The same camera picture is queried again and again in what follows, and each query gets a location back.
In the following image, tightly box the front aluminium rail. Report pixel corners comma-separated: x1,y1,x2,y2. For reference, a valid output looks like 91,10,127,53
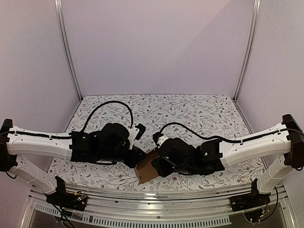
20,184,295,228

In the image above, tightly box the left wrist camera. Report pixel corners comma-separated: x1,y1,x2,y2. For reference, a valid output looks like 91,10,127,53
128,123,146,150

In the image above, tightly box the floral patterned table mat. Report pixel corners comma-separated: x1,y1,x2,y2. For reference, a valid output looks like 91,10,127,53
48,95,265,192

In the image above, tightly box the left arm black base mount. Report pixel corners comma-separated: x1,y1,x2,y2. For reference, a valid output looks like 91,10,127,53
46,176,88,211

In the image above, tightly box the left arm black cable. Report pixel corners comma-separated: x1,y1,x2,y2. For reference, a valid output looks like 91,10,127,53
82,101,133,133

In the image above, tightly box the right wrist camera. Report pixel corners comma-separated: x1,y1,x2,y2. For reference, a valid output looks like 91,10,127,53
152,132,168,148

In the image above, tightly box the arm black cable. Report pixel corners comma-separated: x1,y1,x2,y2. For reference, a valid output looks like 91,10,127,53
82,101,133,133
158,122,243,144

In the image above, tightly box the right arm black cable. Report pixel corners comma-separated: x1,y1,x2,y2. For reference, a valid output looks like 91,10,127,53
158,122,243,144

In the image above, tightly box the right aluminium frame post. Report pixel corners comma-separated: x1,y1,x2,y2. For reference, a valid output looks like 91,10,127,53
233,0,261,102

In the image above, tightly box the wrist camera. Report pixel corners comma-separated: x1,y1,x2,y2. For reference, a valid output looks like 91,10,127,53
128,123,146,150
152,132,168,148

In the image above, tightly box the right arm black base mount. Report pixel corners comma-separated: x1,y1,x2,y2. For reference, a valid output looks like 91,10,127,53
229,179,270,212

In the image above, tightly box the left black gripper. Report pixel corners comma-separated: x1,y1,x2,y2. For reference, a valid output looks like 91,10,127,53
97,146,147,169

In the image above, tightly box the left aluminium frame post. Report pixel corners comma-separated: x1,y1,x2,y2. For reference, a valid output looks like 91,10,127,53
54,0,83,101

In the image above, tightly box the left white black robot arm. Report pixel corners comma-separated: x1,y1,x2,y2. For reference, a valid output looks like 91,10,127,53
0,119,146,206

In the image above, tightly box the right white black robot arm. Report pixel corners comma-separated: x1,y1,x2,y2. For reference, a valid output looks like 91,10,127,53
151,114,304,207

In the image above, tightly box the brown cardboard box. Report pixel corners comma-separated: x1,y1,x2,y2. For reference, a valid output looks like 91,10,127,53
134,150,159,184

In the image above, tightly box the aluminium frame post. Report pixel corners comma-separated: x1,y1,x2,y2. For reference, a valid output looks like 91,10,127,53
233,0,261,102
54,0,83,101

